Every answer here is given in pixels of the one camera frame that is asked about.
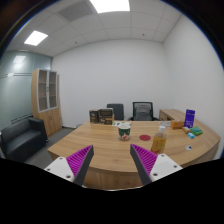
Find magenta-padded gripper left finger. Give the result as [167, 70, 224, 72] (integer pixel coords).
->
[44, 144, 95, 187]

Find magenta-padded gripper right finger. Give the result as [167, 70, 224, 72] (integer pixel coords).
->
[129, 143, 184, 186]

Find yellow tea drink bottle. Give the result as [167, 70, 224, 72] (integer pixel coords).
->
[150, 125, 168, 155]

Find flat round red coaster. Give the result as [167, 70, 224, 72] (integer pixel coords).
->
[139, 134, 152, 142]

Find green red-print mug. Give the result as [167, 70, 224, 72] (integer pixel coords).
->
[118, 123, 132, 141]

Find small dark brown box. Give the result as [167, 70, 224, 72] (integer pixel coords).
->
[88, 109, 100, 125]

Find white green printed leaflet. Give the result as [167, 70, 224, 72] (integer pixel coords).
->
[112, 120, 132, 128]

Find black mesh office chair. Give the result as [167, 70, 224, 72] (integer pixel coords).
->
[127, 101, 160, 122]

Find wooden shelf cabinet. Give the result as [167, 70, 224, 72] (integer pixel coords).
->
[31, 68, 63, 137]

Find wooden side desk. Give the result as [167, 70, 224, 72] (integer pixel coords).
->
[158, 108, 188, 123]

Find large dark brown box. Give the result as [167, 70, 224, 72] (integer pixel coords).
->
[98, 107, 115, 125]

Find dark grey office chair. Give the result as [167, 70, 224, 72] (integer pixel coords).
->
[106, 103, 125, 121]

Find green flat box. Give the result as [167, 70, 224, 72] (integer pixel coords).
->
[189, 126, 204, 136]

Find purple upright box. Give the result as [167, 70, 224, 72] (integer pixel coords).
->
[183, 108, 196, 129]

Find black leather sofa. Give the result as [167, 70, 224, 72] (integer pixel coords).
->
[0, 117, 49, 163]

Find small ceiling light panel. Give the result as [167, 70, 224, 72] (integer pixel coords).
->
[23, 30, 49, 47]

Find ceiling air vent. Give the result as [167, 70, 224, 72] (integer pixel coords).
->
[58, 0, 96, 23]

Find large ceiling light panel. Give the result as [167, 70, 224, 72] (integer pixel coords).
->
[89, 0, 131, 14]

